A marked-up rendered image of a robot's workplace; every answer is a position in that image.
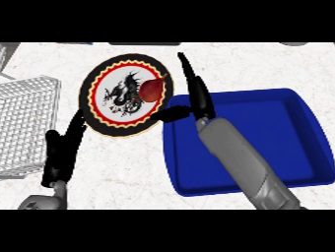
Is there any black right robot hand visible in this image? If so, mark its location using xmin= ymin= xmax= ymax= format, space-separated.
xmin=149 ymin=51 xmax=217 ymax=123

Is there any red pear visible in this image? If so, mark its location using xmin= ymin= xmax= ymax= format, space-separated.
xmin=138 ymin=74 xmax=169 ymax=103

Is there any dragon print round plate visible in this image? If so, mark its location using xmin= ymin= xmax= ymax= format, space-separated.
xmin=78 ymin=53 xmax=175 ymax=138

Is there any blue rectangular tray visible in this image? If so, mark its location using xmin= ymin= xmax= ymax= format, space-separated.
xmin=161 ymin=88 xmax=335 ymax=198

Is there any grey rounded object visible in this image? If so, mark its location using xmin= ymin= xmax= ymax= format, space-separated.
xmin=279 ymin=41 xmax=312 ymax=47

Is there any blue flat object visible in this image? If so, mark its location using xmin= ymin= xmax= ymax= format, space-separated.
xmin=55 ymin=41 xmax=95 ymax=46

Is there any white wire basket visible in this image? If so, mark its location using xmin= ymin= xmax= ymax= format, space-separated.
xmin=0 ymin=42 xmax=63 ymax=185

